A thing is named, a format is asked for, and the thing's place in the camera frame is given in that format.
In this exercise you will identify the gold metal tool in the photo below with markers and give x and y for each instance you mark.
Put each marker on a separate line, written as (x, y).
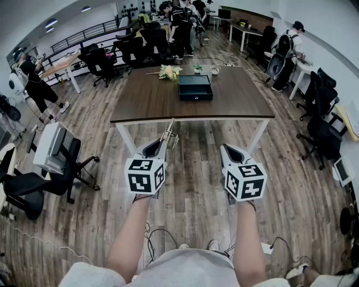
(168, 131)

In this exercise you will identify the person's right forearm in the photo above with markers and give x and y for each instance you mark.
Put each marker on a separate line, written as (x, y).
(246, 241)

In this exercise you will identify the white tablet device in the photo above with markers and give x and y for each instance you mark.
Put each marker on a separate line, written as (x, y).
(343, 171)

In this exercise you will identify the white power adapter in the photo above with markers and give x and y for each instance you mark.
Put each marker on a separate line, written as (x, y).
(266, 248)

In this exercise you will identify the small beige potted plant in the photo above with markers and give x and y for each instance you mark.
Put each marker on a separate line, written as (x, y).
(215, 71)

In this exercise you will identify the artificial yellow flower bouquet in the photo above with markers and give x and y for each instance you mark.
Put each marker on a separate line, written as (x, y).
(169, 72)

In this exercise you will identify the black white backpack shell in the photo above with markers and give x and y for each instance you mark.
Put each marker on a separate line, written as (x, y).
(197, 23)

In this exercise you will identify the black office chair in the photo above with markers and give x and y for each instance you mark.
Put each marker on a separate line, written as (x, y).
(322, 92)
(267, 39)
(322, 134)
(157, 42)
(96, 61)
(25, 185)
(130, 50)

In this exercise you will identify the white boxy device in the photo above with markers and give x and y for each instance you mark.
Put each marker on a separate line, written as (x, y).
(42, 148)

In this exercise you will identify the small green potted plant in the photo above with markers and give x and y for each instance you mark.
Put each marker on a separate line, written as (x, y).
(197, 69)

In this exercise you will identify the person's shoe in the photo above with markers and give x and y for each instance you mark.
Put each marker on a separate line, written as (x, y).
(214, 245)
(183, 246)

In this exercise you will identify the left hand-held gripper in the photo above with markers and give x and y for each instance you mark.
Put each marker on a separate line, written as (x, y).
(140, 179)

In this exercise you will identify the ceiling light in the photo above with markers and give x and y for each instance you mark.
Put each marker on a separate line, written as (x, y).
(51, 23)

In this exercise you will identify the person's right shoe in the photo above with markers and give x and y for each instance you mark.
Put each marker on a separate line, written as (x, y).
(214, 245)

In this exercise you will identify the light wood desk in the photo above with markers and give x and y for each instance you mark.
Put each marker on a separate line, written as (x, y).
(349, 123)

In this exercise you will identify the white rounded backpack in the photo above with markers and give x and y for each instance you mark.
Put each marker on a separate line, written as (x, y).
(16, 84)

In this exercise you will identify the dark green drawer box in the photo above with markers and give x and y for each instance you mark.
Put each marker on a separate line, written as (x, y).
(196, 96)

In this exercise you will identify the black monitor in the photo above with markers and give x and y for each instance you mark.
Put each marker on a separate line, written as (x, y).
(224, 14)

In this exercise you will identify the white power strip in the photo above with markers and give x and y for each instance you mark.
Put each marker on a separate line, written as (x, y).
(231, 65)

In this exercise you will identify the black grey backpack shell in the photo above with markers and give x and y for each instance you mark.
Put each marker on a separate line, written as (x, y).
(276, 65)

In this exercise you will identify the dark top white desk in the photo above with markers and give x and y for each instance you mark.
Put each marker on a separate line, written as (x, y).
(246, 30)

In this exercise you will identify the person's left shoe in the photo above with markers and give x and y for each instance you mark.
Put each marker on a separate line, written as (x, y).
(183, 246)

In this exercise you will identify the black metal railing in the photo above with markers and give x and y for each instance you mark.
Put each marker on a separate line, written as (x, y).
(84, 32)

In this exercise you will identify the wooden top white desk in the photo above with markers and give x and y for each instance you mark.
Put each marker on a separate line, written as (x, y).
(60, 65)

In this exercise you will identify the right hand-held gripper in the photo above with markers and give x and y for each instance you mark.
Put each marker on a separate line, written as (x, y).
(244, 185)

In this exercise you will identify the person's grey shirt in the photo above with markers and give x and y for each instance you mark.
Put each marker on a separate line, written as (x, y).
(185, 269)

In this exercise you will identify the person's left forearm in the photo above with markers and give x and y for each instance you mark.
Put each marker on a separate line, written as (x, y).
(126, 238)

